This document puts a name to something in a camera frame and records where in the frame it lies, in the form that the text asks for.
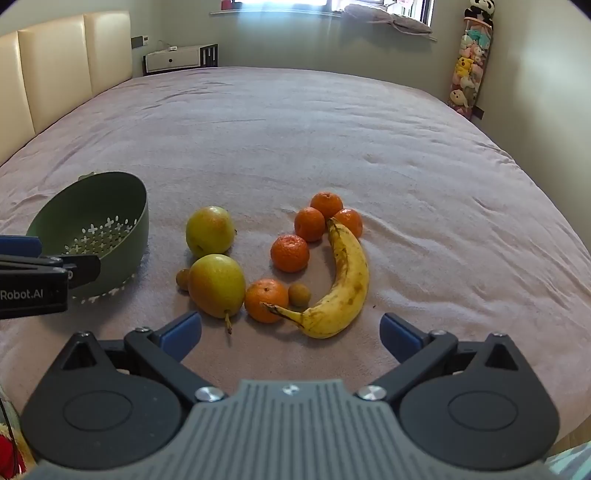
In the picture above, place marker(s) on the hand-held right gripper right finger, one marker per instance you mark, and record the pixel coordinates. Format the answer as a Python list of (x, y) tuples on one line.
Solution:
[(399, 337)]

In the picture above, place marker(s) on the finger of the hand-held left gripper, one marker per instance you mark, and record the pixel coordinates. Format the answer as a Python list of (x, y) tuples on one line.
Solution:
[(83, 270), (21, 246)]

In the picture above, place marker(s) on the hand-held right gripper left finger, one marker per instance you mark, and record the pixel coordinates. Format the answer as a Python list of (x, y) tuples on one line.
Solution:
[(178, 336)]

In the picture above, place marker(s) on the small brown longan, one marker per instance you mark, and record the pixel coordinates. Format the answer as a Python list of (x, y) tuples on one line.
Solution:
[(298, 295), (183, 279)]

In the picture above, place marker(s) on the green colander bowl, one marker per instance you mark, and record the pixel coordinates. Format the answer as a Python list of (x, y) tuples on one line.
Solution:
[(92, 207)]

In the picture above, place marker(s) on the spotted yellow banana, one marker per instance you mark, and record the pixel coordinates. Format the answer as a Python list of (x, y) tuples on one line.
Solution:
[(351, 272)]

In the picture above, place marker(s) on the orange tangerine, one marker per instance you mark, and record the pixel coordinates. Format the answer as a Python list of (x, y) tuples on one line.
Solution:
[(290, 253), (310, 225), (326, 204), (265, 297), (351, 222)]

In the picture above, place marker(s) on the red yellow printed cloth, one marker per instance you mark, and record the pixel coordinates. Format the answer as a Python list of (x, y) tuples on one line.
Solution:
[(9, 452)]

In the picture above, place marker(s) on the cream padded headboard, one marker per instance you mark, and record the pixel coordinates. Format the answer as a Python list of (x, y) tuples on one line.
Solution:
[(46, 69)]

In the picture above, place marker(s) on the pink bed blanket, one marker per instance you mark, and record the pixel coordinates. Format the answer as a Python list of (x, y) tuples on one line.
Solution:
[(323, 138)]

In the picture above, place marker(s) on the light blue cloth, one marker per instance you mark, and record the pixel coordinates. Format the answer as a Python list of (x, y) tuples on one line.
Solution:
[(572, 464)]

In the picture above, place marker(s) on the white nightstand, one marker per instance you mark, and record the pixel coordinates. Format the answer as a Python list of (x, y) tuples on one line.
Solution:
[(175, 57)]

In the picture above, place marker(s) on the hanging plush toy organizer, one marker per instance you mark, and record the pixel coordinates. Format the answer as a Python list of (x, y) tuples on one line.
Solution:
[(471, 69)]

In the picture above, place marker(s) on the red cup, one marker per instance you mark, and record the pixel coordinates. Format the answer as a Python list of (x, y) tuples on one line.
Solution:
[(226, 4)]

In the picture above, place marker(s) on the grey cushion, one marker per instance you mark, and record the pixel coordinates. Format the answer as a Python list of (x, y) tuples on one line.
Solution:
[(388, 18)]

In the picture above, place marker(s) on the window sill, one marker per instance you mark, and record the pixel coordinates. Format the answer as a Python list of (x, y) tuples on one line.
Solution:
[(277, 13)]

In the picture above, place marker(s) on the bright window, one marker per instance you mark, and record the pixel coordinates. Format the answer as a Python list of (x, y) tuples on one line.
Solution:
[(286, 3)]

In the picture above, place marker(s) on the panda plush toy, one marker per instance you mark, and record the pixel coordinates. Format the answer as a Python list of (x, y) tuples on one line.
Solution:
[(480, 9)]

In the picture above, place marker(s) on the dark wall switch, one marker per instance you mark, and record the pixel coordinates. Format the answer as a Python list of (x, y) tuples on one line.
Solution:
[(136, 42)]

